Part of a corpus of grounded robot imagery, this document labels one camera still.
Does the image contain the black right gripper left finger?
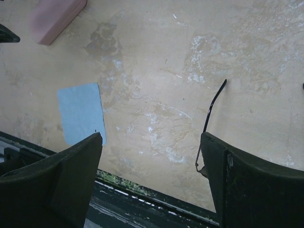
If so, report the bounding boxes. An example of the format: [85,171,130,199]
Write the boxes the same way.
[0,133,103,228]

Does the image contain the gold aviator sunglasses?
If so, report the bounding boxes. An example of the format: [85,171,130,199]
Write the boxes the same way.
[195,79,228,178]

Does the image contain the pink glasses case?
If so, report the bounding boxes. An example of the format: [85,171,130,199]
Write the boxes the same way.
[29,0,87,46]

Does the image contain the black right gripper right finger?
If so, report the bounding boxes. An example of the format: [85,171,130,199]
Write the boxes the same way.
[200,132,304,228]

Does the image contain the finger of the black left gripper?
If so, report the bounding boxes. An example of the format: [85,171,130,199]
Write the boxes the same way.
[0,24,20,43]

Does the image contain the blue cleaning cloth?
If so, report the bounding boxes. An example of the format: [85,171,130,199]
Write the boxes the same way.
[57,83,106,145]

